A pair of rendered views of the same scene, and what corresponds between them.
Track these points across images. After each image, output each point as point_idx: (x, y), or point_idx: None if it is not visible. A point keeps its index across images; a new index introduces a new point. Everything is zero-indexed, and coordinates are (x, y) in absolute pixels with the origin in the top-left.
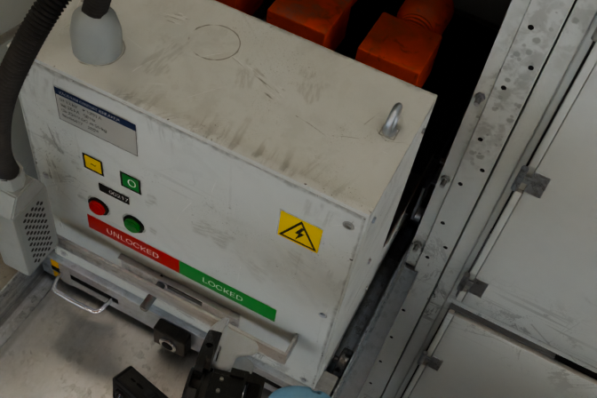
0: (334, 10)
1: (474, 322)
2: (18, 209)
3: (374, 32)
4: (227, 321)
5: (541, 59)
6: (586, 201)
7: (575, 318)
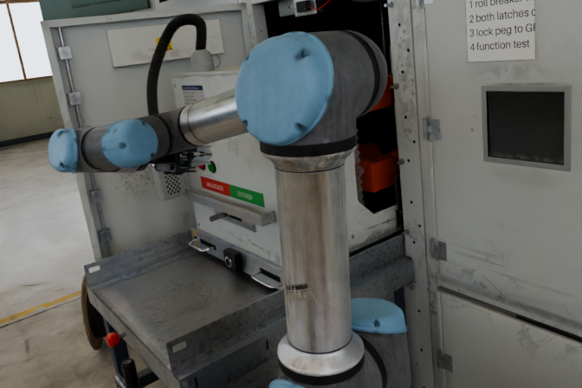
0: None
1: (455, 295)
2: None
3: None
4: (208, 148)
5: (410, 41)
6: (462, 126)
7: (503, 251)
